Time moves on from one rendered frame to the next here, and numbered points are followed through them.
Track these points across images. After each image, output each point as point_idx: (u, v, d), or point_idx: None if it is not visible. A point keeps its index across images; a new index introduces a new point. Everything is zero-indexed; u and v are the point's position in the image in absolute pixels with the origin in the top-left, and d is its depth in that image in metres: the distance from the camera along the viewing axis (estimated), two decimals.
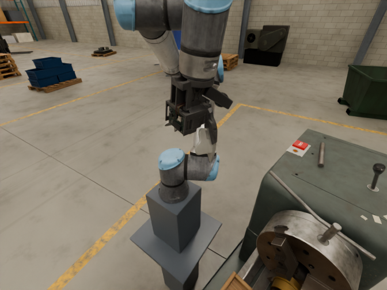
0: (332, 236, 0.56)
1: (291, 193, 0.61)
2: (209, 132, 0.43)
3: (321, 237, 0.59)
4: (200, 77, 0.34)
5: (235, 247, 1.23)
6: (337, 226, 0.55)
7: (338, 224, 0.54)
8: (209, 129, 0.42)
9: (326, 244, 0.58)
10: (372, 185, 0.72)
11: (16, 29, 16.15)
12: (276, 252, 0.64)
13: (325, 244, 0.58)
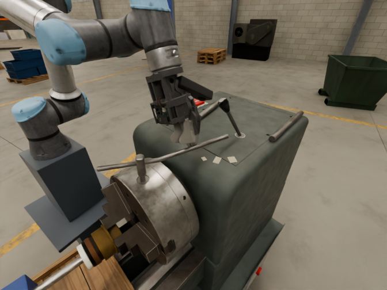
0: (137, 172, 0.48)
1: (193, 145, 0.49)
2: (193, 123, 0.46)
3: (145, 178, 0.51)
4: (166, 65, 0.39)
5: None
6: (139, 162, 0.45)
7: (139, 160, 0.45)
8: (193, 121, 0.46)
9: (137, 178, 0.51)
10: (235, 130, 0.64)
11: (9, 26, 16.07)
12: (106, 199, 0.56)
13: (138, 178, 0.51)
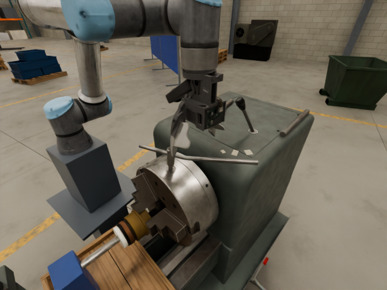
0: (166, 160, 0.55)
1: (220, 157, 0.50)
2: None
3: (172, 169, 0.57)
4: (216, 64, 0.39)
5: None
6: (168, 153, 0.52)
7: (169, 151, 0.52)
8: None
9: (167, 167, 0.59)
10: (249, 126, 0.71)
11: (11, 26, 16.14)
12: (135, 187, 0.63)
13: (168, 166, 0.59)
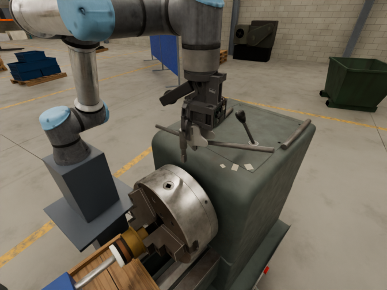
0: (179, 143, 0.54)
1: (232, 142, 0.44)
2: None
3: (185, 153, 0.55)
4: None
5: None
6: (179, 134, 0.51)
7: (180, 132, 0.50)
8: None
9: (165, 182, 0.57)
10: (249, 138, 0.69)
11: (10, 27, 16.12)
12: (132, 203, 0.61)
13: (166, 182, 0.57)
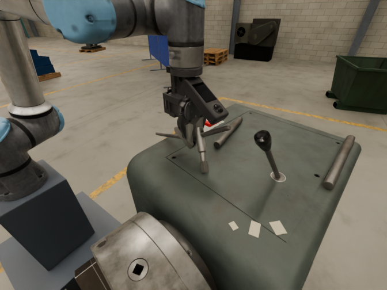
0: (205, 146, 0.47)
1: (169, 134, 0.59)
2: None
3: (201, 159, 0.48)
4: (169, 63, 0.40)
5: None
6: (203, 131, 0.48)
7: (203, 128, 0.49)
8: (179, 124, 0.46)
9: (133, 262, 0.32)
10: (273, 172, 0.44)
11: None
12: None
13: (135, 261, 0.32)
